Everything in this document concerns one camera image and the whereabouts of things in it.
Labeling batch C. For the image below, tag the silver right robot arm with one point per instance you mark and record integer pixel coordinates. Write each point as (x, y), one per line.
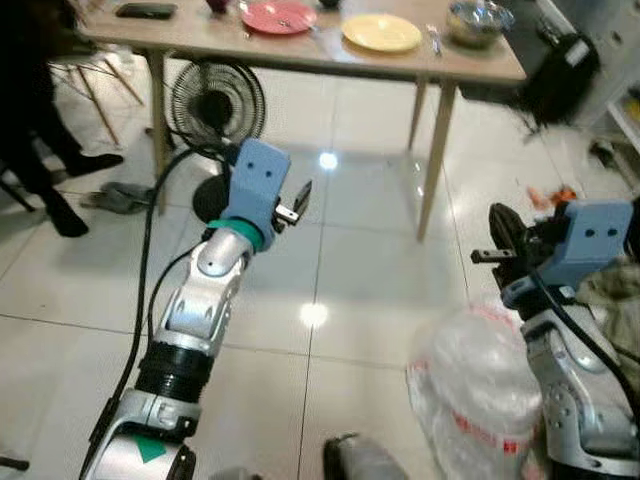
(575, 390)

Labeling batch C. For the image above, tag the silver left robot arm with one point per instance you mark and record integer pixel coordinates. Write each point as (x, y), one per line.
(205, 290)

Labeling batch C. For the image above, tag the small orange item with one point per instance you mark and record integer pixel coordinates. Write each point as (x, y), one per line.
(560, 193)

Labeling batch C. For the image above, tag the olive green jacket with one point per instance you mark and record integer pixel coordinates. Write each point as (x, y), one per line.
(620, 300)

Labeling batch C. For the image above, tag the dark shoe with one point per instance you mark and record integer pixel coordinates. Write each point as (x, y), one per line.
(607, 153)

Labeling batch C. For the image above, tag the black floor fan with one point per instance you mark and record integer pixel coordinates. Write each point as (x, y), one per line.
(215, 105)

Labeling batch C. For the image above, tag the light wooden table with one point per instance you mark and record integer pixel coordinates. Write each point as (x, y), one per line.
(300, 50)

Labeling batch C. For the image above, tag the black bag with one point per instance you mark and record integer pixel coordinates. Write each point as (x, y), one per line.
(560, 80)

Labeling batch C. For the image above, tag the grey slippers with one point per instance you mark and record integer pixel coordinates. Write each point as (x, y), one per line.
(115, 198)

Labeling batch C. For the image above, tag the yellow plate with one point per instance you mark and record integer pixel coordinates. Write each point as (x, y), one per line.
(382, 33)

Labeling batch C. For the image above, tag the pink plate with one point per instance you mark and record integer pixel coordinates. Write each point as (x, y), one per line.
(275, 17)

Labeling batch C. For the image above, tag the silver cutlery piece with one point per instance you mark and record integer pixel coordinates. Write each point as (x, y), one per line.
(434, 40)

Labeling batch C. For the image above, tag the dark red cup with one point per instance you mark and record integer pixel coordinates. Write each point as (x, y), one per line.
(218, 5)

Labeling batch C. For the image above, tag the white chair with wooden legs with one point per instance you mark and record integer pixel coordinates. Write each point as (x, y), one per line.
(100, 108)

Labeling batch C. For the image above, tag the metal bowl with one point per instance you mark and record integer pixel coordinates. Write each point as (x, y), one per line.
(480, 25)

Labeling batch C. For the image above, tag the robot right leg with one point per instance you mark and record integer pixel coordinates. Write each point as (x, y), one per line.
(365, 460)

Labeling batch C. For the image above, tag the black phone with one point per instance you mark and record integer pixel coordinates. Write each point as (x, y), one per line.
(145, 11)

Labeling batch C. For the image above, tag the person legs in black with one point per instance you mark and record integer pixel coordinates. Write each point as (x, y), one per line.
(40, 120)

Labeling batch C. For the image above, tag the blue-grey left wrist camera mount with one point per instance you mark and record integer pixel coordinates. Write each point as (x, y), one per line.
(255, 185)

